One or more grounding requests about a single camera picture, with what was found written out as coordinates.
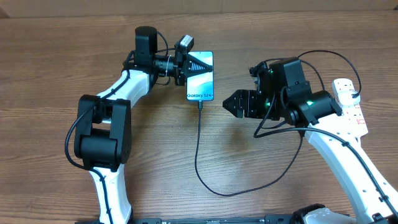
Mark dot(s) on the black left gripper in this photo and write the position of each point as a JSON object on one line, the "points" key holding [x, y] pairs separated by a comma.
{"points": [[180, 66]]}

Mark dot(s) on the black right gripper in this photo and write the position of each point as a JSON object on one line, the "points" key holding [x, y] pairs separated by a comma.
{"points": [[246, 105]]}

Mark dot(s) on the Samsung Galaxy smartphone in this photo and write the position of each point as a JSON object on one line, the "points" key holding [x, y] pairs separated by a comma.
{"points": [[200, 76]]}

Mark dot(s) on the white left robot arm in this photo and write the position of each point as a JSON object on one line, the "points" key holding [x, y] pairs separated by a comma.
{"points": [[100, 138]]}

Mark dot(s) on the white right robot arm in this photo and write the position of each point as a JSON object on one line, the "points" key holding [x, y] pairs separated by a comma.
{"points": [[283, 92]]}

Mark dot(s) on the white charger plug adapter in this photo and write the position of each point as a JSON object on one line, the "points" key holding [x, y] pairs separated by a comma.
{"points": [[347, 99]]}

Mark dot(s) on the white power strip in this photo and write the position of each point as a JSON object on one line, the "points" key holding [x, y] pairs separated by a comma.
{"points": [[354, 115]]}

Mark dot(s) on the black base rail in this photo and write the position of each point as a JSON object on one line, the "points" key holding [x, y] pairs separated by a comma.
{"points": [[316, 213]]}

